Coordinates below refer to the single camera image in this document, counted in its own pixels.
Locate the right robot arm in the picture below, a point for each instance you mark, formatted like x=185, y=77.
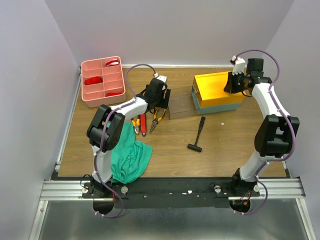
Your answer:
x=275, y=138

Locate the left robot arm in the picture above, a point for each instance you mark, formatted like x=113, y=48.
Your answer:
x=105, y=129

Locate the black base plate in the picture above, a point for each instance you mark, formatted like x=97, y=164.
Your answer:
x=170, y=192

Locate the yellow needle nose pliers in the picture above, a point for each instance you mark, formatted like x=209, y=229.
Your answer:
x=158, y=115

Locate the transparent drawer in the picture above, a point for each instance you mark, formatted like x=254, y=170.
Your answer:
x=181, y=103

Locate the red cloth in tray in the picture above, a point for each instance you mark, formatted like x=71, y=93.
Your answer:
x=93, y=80

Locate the red item front compartment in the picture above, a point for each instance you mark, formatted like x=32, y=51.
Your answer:
x=111, y=94

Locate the pink compartment tray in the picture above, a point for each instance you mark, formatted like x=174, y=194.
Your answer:
x=113, y=81

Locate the orange grey drawer box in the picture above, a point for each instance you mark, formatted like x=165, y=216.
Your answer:
x=209, y=96

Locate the green cloth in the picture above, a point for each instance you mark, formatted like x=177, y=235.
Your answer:
x=130, y=157

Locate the red utility knife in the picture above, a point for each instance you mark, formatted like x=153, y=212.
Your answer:
x=143, y=124

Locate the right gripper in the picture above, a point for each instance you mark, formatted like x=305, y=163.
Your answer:
x=228, y=83

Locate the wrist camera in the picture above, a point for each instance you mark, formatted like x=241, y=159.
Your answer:
x=238, y=65
x=160, y=82

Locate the black T-handle wrench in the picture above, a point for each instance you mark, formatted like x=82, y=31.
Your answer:
x=195, y=146

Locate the red white tape roll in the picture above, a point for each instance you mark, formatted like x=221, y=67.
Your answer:
x=113, y=62

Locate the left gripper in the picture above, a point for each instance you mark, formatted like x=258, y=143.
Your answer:
x=163, y=103

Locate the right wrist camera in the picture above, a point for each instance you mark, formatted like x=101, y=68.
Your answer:
x=238, y=65

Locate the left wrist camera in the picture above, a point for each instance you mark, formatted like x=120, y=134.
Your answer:
x=160, y=82

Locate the black yellow combination pliers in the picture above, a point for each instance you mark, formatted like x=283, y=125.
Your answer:
x=136, y=125

